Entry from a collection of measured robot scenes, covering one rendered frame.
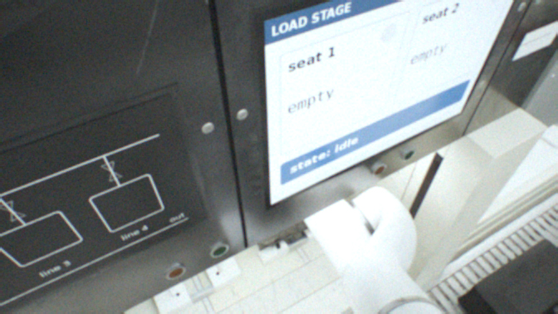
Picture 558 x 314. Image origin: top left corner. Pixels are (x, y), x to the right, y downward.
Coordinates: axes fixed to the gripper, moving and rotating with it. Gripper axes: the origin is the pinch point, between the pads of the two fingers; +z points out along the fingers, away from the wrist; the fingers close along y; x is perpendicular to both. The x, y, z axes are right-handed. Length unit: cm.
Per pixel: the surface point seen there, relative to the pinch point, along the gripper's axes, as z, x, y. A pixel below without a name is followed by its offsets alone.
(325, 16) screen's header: -30, 47, -11
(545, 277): -45, -33, 54
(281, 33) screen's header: -30, 47, -15
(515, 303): -46, -33, 41
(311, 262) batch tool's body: -14.0, -32.7, 2.3
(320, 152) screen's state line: -29.5, 32.4, -10.0
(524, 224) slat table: -30, -44, 71
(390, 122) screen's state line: -29.0, 32.0, -0.8
